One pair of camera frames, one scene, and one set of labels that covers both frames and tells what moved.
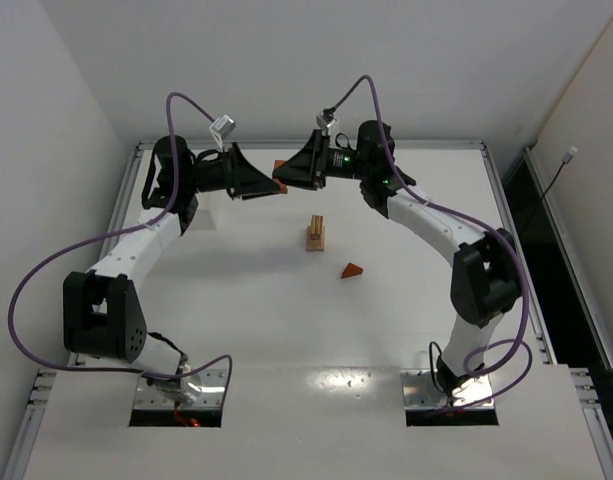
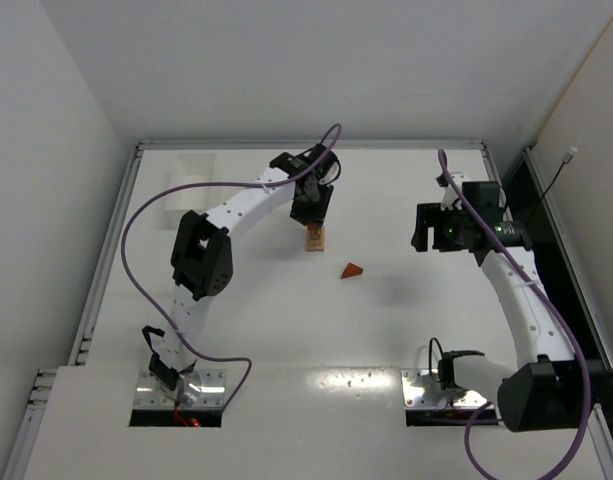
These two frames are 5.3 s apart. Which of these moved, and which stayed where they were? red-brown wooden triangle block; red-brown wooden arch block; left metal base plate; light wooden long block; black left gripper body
Moved: red-brown wooden arch block; black left gripper body
Stayed: red-brown wooden triangle block; left metal base plate; light wooden long block
